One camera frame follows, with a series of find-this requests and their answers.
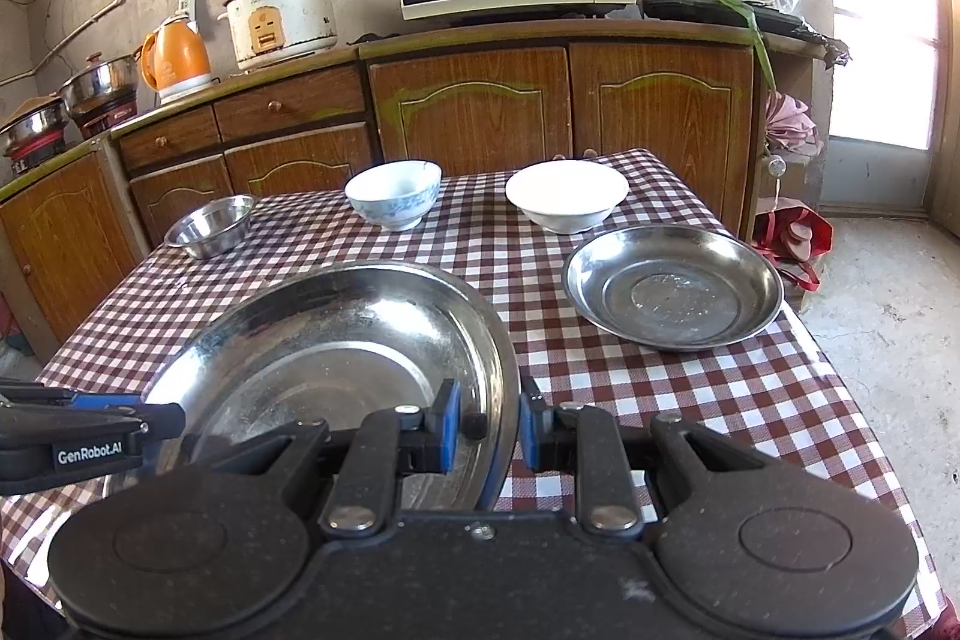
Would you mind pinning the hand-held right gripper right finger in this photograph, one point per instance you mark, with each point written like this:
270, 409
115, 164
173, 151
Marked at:
531, 430

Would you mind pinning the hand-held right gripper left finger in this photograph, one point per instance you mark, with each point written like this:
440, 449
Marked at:
450, 422

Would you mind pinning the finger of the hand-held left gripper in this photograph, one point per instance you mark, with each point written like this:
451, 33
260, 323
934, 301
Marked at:
112, 403

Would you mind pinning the large steel plate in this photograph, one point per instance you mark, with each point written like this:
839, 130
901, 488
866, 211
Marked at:
675, 295
337, 347

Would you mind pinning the small steel bowl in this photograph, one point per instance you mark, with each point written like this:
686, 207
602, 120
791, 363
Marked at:
210, 231

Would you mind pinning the blue patterned white bowl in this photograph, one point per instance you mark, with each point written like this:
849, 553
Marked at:
394, 197

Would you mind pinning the wide white bowl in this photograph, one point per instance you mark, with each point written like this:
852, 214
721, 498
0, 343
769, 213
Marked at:
566, 190

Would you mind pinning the red checkered tablecloth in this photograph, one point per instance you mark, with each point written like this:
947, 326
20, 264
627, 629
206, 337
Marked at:
675, 385

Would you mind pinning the single-door wooden cabinet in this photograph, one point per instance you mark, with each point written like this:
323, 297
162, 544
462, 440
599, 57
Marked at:
67, 235

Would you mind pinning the red induction cooker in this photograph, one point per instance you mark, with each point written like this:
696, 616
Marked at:
105, 120
34, 158

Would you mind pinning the steel pot with wooden lid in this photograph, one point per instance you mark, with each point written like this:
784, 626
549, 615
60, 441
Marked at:
34, 123

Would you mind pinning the red bag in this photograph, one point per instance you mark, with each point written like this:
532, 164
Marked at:
795, 242

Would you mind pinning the double-door wooden cabinet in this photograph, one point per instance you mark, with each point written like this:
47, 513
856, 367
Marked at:
480, 100

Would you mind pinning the orange electric kettle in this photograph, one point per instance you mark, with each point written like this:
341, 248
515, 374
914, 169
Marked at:
180, 59

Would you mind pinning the dark cloth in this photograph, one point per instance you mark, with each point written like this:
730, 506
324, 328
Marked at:
373, 39

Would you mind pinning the pink plastic bag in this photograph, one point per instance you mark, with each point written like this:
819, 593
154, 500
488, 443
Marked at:
791, 123

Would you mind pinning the white rice cooker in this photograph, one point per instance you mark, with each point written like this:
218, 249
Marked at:
281, 21

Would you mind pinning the green onion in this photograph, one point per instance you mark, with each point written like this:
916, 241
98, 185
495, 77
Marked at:
761, 48

